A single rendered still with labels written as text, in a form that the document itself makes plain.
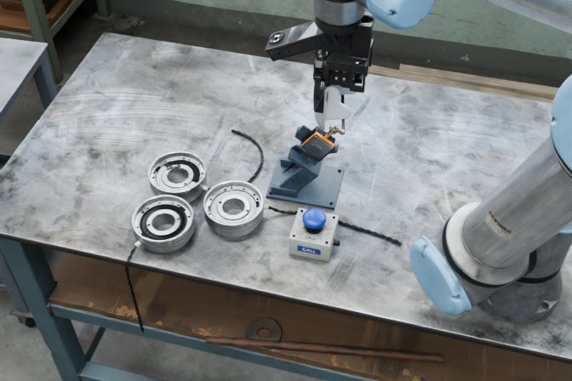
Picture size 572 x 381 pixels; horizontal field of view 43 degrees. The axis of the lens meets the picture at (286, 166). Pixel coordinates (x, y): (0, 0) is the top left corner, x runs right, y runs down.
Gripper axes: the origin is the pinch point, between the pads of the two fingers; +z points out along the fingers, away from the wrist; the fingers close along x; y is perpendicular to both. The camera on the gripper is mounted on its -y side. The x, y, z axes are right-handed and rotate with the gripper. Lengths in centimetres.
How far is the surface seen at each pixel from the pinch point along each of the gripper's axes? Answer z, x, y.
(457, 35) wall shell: 84, 148, 25
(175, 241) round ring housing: 14.8, -20.8, -20.3
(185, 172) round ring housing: 15.9, -4.1, -24.5
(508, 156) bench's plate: 18.3, 16.2, 34.0
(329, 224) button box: 13.6, -12.3, 4.3
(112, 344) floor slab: 98, 1, -57
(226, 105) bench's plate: 17.9, 17.8, -23.2
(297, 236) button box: 13.6, -16.1, -0.4
